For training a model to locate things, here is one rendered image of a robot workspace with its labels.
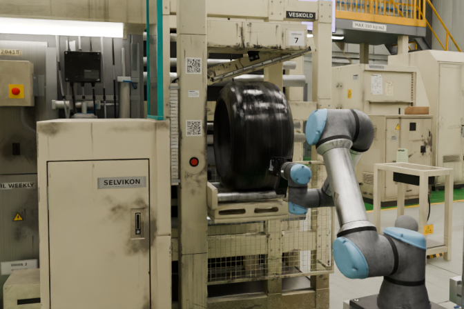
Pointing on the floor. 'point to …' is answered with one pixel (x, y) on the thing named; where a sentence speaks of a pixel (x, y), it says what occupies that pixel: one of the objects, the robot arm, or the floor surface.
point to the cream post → (184, 192)
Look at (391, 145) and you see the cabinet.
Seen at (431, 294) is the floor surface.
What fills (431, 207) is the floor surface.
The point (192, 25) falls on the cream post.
